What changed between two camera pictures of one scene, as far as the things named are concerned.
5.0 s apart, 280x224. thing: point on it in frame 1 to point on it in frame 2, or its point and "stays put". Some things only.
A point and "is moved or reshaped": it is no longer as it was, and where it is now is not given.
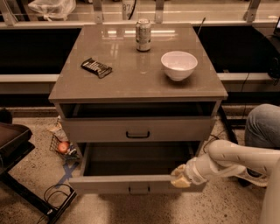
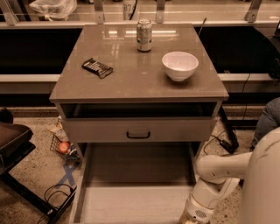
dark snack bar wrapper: (96, 67) stays put
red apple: (63, 147) stays put
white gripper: (191, 171) to (196, 212)
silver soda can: (143, 34) stays put
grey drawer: (134, 168) is moved or reshaped
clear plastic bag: (59, 10) stays put
